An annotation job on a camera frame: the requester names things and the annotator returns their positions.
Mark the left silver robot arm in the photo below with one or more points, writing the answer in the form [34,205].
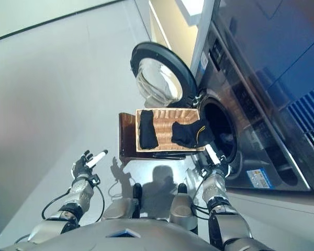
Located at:
[78,196]

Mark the energy label sticker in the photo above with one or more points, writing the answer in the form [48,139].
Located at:
[259,178]

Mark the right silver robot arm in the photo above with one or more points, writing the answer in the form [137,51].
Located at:
[225,222]

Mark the dark brown wooden stool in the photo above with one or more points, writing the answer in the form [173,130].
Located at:
[127,136]

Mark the grey robot torso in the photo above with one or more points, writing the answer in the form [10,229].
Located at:
[115,238]

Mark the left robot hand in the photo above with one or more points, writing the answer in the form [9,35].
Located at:
[82,167]

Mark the wicker laundry basket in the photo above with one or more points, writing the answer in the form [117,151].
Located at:
[163,130]

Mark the narrow black garment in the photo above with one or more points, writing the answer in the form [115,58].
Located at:
[147,130]

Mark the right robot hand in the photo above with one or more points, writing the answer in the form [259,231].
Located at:
[219,168]

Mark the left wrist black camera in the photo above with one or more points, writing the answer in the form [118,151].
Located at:
[95,181]

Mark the black garment with yellow stripe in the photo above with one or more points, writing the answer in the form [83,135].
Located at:
[185,133]

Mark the silver washing machine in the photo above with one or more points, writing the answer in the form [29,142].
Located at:
[251,91]

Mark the round washing machine door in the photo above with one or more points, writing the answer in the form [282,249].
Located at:
[172,62]

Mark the small blue white sticker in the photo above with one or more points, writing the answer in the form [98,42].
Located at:
[204,62]

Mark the dark vent grille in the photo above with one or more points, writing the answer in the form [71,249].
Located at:
[311,117]

